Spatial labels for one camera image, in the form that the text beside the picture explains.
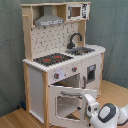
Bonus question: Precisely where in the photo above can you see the grey range hood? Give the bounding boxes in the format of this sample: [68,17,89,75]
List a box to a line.
[35,6,64,27]

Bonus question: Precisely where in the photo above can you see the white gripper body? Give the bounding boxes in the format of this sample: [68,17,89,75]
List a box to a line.
[80,94,100,126]

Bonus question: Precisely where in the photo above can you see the wooden toy kitchen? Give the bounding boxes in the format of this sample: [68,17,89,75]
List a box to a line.
[22,2,105,128]

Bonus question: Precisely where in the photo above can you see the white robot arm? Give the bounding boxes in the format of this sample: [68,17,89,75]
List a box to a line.
[80,94,128,128]

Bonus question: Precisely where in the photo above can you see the white oven door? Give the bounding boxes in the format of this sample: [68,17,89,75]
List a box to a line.
[49,85,97,128]

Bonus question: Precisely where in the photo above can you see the grey toy sink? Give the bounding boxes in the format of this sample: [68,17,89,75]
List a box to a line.
[65,47,95,56]

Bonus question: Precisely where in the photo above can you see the white cabinet door with window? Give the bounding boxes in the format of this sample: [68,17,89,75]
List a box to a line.
[80,55,102,91]

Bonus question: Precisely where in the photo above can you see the black toy faucet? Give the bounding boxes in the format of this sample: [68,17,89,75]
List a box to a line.
[67,33,83,49]

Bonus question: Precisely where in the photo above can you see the black toy stovetop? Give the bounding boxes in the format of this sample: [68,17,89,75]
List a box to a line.
[34,53,70,67]

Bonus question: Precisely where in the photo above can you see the toy microwave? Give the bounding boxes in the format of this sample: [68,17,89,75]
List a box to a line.
[66,3,90,21]

